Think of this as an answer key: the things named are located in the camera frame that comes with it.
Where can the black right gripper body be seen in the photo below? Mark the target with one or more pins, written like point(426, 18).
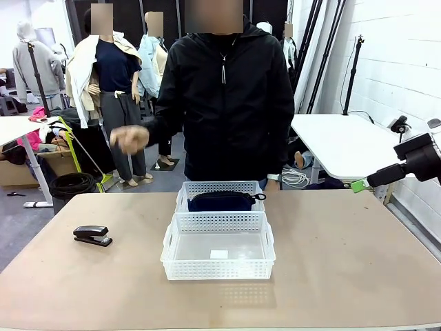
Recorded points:
point(420, 158)

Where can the navy zipper pouch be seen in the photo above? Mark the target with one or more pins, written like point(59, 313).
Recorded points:
point(217, 201)

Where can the person's right forearm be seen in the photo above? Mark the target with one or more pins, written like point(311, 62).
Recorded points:
point(162, 129)

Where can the person's left forearm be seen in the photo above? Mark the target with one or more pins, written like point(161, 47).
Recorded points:
point(284, 145)

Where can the person's left hand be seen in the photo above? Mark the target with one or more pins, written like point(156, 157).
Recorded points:
point(273, 186)

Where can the person's right hand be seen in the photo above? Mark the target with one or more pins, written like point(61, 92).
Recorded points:
point(131, 139)

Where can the black webcam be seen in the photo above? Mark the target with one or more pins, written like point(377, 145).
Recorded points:
point(399, 125)

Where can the white folding table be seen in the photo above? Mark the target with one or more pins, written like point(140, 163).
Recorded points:
point(341, 145)

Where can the black stand with knob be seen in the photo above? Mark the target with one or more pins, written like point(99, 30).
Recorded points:
point(352, 79)

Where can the light wristwatch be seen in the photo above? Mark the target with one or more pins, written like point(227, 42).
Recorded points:
point(273, 177)

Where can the leaning black stand poles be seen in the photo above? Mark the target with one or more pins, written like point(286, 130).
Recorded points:
point(318, 51)

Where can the white perforated plastic basket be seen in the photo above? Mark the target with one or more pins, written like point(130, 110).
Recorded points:
point(217, 270)
point(220, 186)

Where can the small blurred-face background figure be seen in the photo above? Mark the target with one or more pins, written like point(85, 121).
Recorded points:
point(290, 41)

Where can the person in black jacket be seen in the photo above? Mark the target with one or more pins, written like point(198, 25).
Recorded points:
point(234, 103)

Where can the white paper label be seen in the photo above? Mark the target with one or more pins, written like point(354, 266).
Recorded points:
point(219, 254)

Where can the mannequin with light blue jacket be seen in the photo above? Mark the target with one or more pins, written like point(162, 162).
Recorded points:
point(151, 69)

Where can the mannequin with navy shirt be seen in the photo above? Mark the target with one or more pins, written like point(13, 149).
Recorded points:
point(117, 86)

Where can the black stapler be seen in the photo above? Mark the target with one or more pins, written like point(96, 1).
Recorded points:
point(91, 234)

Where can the cardboard box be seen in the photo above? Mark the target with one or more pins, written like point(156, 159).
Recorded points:
point(58, 162)

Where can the pink cloth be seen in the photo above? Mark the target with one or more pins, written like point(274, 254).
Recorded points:
point(31, 139)

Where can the black tripod pole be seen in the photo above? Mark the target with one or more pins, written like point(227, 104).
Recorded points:
point(37, 79)

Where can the figure in grey hoodie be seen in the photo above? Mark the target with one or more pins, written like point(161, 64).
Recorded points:
point(31, 65)

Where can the white desk with leg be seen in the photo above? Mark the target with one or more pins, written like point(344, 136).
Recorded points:
point(17, 127)

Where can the dark step stool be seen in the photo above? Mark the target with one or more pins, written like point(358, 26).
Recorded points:
point(8, 105)

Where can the lime green frame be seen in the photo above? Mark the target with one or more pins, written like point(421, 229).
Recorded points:
point(74, 151)

